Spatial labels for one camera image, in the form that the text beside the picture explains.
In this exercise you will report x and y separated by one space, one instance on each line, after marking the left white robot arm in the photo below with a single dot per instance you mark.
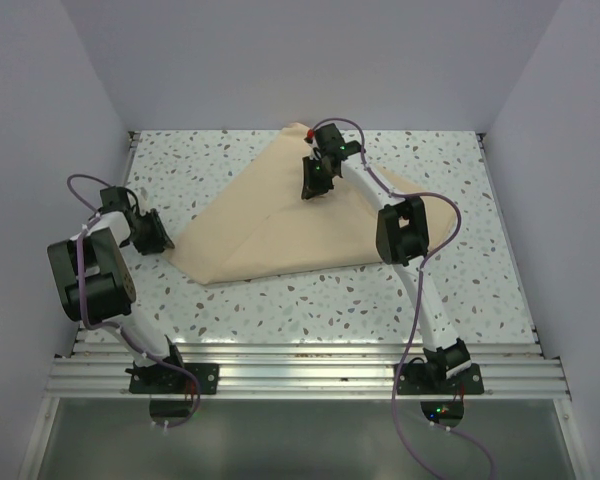
95 285

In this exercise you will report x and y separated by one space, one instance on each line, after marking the beige cloth mat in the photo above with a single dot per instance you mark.
259 225

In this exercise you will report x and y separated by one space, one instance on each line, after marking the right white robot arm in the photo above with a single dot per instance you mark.
402 241

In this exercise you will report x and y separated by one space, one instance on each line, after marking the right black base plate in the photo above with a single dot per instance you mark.
414 380

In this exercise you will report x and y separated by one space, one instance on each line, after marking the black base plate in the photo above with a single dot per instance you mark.
414 380
201 378

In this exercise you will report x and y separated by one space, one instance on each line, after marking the aluminium rail frame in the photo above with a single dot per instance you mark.
308 371

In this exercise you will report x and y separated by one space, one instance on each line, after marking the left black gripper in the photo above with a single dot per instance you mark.
153 231

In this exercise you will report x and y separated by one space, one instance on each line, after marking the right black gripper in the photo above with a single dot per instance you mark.
317 176

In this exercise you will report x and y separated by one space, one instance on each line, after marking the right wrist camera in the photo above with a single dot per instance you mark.
310 137

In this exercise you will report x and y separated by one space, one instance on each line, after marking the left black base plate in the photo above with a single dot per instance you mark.
201 378

